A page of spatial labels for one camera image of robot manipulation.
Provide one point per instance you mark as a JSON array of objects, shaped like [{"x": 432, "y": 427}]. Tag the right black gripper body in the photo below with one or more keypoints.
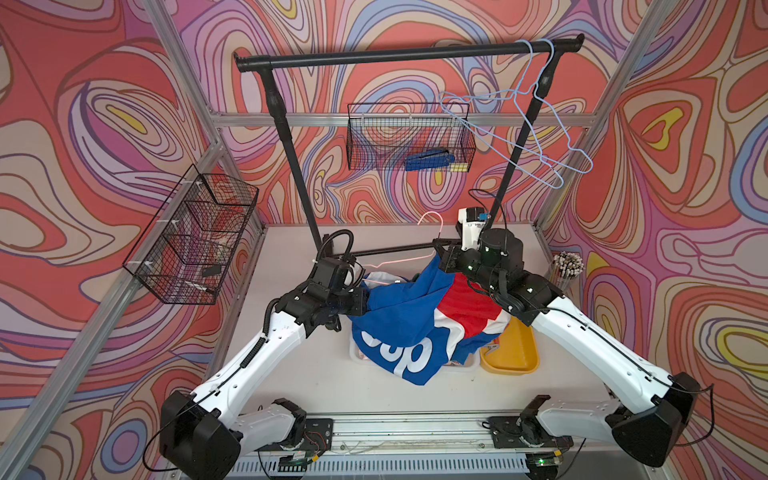
[{"x": 469, "y": 263}]

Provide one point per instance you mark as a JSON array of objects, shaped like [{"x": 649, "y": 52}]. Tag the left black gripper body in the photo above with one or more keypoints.
[{"x": 344, "y": 302}]

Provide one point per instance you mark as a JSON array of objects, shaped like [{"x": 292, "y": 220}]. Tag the blue red white jacket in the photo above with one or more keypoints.
[{"x": 414, "y": 328}]

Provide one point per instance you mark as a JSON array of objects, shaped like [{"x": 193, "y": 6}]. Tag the pink hanger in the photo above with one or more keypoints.
[{"x": 398, "y": 247}]

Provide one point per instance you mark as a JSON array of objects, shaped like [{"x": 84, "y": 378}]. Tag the blue hanger of green jacket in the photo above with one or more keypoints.
[{"x": 558, "y": 120}]

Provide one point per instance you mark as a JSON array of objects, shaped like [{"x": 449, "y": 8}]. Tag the light blue hanger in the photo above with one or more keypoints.
[{"x": 496, "y": 122}]

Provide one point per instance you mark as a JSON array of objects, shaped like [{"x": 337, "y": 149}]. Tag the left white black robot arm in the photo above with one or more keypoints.
[{"x": 203, "y": 433}]

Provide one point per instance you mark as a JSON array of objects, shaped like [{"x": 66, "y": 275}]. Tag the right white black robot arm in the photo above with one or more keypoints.
[{"x": 649, "y": 408}]

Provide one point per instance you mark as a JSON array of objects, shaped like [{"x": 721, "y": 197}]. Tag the white perforated plastic basket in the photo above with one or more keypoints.
[{"x": 360, "y": 354}]

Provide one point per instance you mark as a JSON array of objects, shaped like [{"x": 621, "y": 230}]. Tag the cup of coloured pencils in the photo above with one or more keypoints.
[{"x": 565, "y": 268}]

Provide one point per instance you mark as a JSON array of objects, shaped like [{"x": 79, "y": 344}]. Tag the yellow plastic tray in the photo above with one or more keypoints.
[{"x": 514, "y": 352}]

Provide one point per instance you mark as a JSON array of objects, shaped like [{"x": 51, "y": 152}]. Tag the blue brush in basket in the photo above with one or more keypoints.
[{"x": 435, "y": 159}]

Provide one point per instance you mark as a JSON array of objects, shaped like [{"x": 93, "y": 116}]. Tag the black clothes rack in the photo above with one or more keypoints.
[{"x": 265, "y": 65}]

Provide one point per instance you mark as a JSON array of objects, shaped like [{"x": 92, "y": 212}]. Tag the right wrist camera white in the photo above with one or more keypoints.
[{"x": 471, "y": 222}]

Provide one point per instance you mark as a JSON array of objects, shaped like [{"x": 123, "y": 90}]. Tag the black wire basket back wall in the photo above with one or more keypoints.
[{"x": 381, "y": 135}]

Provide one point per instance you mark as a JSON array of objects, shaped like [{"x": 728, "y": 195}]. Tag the black wire basket wall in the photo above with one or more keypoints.
[
  {"x": 381, "y": 135},
  {"x": 183, "y": 256}
]

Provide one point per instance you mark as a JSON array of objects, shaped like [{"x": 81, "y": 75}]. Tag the black wire basket left wall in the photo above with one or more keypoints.
[{"x": 183, "y": 256}]

